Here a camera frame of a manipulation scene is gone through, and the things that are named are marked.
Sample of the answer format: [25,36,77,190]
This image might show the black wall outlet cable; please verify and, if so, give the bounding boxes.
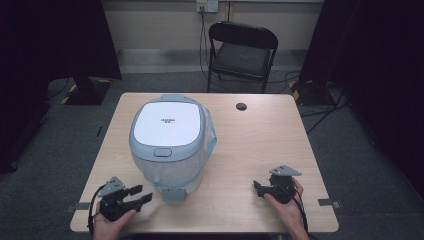
[198,6,210,82]

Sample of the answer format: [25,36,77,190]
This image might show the person's right hand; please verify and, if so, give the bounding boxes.
[264,176,306,234]

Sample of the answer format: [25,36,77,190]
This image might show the black stand base striped tape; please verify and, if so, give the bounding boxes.
[60,74,113,107]
[288,79,335,107]

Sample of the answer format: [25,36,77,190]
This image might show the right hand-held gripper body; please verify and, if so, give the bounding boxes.
[268,164,303,205]

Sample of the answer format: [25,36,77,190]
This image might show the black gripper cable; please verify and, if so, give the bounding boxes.
[87,184,106,236]
[292,189,310,234]

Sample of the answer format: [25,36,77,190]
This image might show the white wall outlet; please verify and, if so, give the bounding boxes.
[195,0,220,14]

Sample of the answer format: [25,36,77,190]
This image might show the black curtain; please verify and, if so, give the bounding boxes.
[297,0,424,198]
[0,0,123,175]

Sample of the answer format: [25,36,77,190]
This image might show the white bin bag blue drawstring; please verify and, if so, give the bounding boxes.
[132,105,218,194]

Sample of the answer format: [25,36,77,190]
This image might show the black floor cables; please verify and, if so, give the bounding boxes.
[266,70,352,135]

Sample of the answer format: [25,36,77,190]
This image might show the grey tape strip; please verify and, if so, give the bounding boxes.
[317,198,342,210]
[64,201,92,214]

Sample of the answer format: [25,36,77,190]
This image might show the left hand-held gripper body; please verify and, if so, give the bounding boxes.
[97,176,143,223]

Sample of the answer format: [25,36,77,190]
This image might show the person's left hand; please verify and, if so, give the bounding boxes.
[92,210,137,235]

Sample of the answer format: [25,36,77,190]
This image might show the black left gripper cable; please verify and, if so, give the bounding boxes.
[87,184,106,236]

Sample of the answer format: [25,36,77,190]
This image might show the white trash bin grey-blue lid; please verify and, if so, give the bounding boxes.
[128,93,218,204]

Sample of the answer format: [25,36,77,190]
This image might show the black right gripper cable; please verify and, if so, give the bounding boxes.
[292,189,310,234]

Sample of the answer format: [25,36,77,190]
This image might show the black folding chair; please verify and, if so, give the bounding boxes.
[206,20,279,94]

